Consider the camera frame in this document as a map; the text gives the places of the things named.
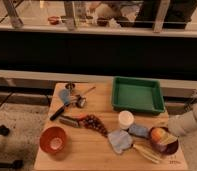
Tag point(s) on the black handled spatula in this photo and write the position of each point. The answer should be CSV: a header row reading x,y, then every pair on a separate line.
x,y
65,98

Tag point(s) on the black handle on floor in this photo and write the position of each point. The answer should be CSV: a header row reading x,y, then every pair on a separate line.
x,y
4,131

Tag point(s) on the green plastic tray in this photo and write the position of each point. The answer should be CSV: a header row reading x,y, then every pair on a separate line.
x,y
137,95

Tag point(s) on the red yellow apple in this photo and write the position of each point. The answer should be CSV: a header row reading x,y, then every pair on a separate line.
x,y
157,134

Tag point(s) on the bunch of dark grapes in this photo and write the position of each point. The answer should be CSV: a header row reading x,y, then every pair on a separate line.
x,y
94,123

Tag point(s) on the metal strainer with wooden handle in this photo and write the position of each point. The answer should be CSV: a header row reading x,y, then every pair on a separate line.
x,y
81,99

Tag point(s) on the dark red bowl in background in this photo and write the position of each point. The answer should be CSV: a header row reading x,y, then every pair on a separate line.
x,y
102,22

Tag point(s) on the red handled tool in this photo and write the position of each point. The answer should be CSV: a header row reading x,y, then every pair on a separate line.
x,y
70,121

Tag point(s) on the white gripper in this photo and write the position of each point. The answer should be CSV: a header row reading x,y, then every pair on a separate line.
x,y
179,125

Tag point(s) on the black bar on floor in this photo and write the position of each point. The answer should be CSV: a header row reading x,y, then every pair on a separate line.
x,y
17,164

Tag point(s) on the small blue sponge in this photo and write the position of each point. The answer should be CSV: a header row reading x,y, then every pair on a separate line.
x,y
139,130

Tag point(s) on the white cup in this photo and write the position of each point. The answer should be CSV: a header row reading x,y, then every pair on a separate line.
x,y
125,119

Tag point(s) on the purple bowl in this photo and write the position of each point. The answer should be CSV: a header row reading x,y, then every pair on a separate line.
x,y
163,149

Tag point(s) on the light blue cloth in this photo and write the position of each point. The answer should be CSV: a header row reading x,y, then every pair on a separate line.
x,y
120,140

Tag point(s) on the orange bowl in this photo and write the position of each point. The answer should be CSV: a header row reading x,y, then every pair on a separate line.
x,y
53,140

